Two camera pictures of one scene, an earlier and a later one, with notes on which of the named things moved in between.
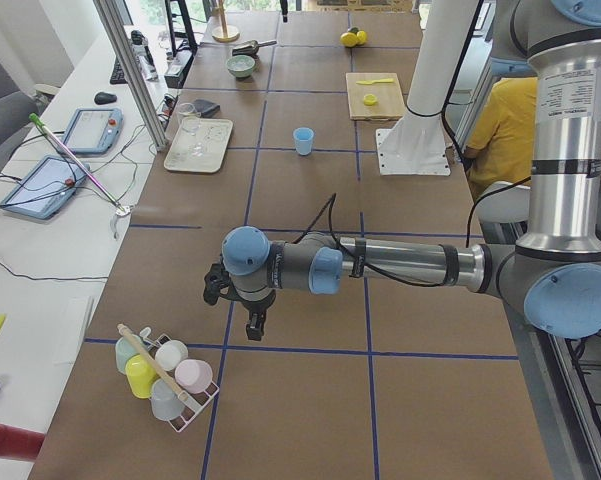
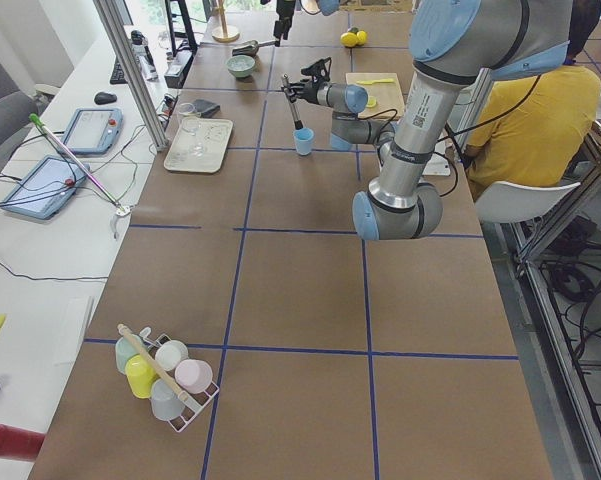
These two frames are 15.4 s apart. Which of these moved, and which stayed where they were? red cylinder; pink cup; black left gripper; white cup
Moved: black left gripper
Stayed: red cylinder; pink cup; white cup
